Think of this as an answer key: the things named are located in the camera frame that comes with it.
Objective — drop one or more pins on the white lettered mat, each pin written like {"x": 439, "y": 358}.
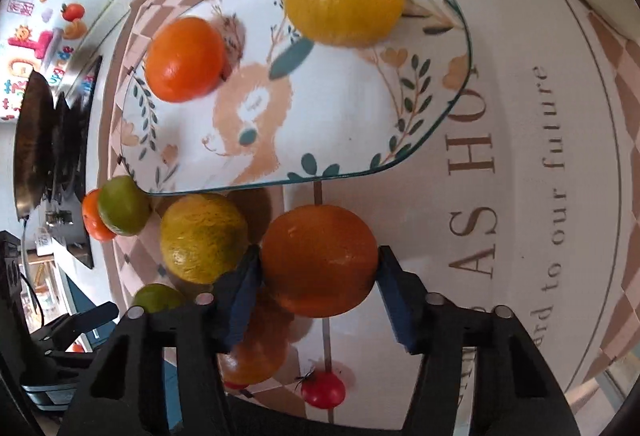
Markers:
{"x": 525, "y": 165}

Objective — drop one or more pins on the colourful wall sticker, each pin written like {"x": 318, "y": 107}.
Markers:
{"x": 30, "y": 50}

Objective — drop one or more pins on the dark orange tangerine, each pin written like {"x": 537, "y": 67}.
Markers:
{"x": 91, "y": 222}

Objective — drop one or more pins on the red seal sticker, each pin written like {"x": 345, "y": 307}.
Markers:
{"x": 20, "y": 6}

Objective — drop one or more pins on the black wok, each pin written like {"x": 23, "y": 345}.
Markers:
{"x": 32, "y": 140}

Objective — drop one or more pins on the floral oval plate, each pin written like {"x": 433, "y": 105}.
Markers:
{"x": 310, "y": 115}

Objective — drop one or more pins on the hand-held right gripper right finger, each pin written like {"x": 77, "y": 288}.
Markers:
{"x": 397, "y": 311}

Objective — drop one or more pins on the black gas stove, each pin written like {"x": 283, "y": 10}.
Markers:
{"x": 75, "y": 125}

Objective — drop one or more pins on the green apple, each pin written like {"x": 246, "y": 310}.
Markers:
{"x": 124, "y": 206}
{"x": 157, "y": 298}

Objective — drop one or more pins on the yellow-green citrus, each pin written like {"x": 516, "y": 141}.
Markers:
{"x": 202, "y": 238}

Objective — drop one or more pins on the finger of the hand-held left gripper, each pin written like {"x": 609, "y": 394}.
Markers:
{"x": 75, "y": 323}

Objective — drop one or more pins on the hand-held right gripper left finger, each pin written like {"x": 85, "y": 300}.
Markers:
{"x": 242, "y": 301}

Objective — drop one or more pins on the red cherry tomato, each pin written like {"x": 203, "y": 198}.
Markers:
{"x": 323, "y": 390}

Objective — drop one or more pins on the brownish apple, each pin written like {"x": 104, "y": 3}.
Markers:
{"x": 255, "y": 358}

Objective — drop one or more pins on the persimmon sticker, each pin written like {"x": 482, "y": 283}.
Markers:
{"x": 73, "y": 12}

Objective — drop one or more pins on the orange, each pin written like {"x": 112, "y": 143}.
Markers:
{"x": 320, "y": 261}
{"x": 185, "y": 58}

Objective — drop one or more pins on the blue cabinet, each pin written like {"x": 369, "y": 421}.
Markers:
{"x": 85, "y": 298}

